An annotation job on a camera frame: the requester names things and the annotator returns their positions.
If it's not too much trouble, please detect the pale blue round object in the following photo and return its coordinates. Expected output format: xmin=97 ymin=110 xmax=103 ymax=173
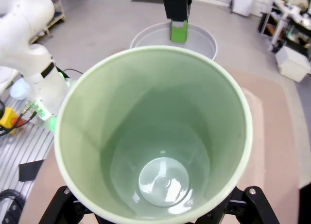
xmin=9 ymin=78 xmax=31 ymax=100

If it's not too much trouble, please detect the white box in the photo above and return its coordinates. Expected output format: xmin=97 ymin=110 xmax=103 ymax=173
xmin=275 ymin=46 xmax=311 ymax=83

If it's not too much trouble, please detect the yellow emergency stop box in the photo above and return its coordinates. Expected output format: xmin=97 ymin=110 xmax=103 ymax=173
xmin=0 ymin=106 xmax=25 ymax=135

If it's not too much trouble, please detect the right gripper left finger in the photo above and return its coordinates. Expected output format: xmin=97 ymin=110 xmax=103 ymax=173
xmin=46 ymin=186 xmax=98 ymax=224

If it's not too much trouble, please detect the thin black cable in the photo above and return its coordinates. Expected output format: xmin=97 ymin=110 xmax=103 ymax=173
xmin=56 ymin=68 xmax=84 ymax=79

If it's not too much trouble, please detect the black flat sheet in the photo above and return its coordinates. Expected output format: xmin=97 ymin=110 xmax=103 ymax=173
xmin=18 ymin=159 xmax=45 ymax=183

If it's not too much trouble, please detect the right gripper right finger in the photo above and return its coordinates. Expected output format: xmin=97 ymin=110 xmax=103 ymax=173
xmin=217 ymin=186 xmax=280 ymax=224

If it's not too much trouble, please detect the cluttered metal shelf rack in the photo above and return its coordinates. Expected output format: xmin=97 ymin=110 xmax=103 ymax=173
xmin=257 ymin=0 xmax=311 ymax=60

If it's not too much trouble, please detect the wooden shelf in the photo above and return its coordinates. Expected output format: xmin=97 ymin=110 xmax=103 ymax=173
xmin=29 ymin=0 xmax=66 ymax=44

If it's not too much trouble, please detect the white bowl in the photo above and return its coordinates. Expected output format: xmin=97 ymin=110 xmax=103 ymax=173
xmin=129 ymin=22 xmax=219 ymax=61

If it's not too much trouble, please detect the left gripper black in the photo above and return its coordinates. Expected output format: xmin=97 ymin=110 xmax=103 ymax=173
xmin=162 ymin=0 xmax=193 ymax=43

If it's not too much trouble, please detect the black cable bundle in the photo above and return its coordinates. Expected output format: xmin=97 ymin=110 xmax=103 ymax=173
xmin=0 ymin=189 xmax=26 ymax=224

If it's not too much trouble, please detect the ribbed aluminium base plate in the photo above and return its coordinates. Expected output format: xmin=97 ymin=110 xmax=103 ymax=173
xmin=0 ymin=95 xmax=55 ymax=193

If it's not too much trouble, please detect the white cabinet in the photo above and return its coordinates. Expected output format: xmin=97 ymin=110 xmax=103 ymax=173
xmin=232 ymin=0 xmax=253 ymax=17

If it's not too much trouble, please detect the tall pale green cup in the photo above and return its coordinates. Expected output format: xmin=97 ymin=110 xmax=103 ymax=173
xmin=53 ymin=45 xmax=254 ymax=224

